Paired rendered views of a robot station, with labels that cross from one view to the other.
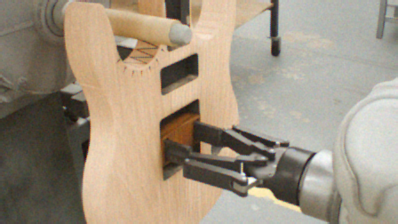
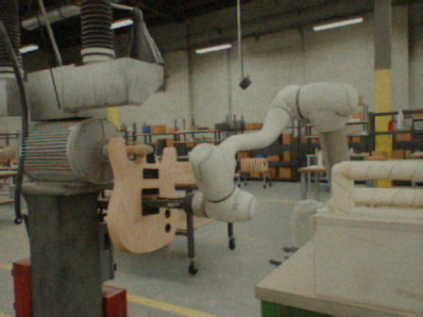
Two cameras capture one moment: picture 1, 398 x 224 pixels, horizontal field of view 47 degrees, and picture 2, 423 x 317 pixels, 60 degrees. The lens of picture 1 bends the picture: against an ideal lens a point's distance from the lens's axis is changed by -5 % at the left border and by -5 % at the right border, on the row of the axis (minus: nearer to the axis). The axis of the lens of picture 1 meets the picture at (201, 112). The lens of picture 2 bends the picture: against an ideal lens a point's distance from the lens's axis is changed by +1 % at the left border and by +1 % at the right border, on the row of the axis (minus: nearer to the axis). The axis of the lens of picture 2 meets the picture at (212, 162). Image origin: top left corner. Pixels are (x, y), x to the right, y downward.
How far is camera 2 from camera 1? 0.76 m
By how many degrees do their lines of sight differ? 26
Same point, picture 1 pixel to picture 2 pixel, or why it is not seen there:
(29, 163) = (77, 229)
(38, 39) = (95, 158)
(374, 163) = (195, 157)
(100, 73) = (120, 159)
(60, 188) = (91, 250)
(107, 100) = (122, 171)
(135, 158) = (130, 199)
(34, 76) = (92, 173)
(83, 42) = (115, 148)
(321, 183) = (198, 197)
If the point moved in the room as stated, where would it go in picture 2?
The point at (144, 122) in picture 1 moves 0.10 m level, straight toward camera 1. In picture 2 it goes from (135, 186) to (135, 189)
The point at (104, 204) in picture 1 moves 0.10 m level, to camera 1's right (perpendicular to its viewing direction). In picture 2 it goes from (116, 211) to (146, 209)
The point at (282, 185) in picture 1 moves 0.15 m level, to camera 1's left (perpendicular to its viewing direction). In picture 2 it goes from (186, 203) to (141, 205)
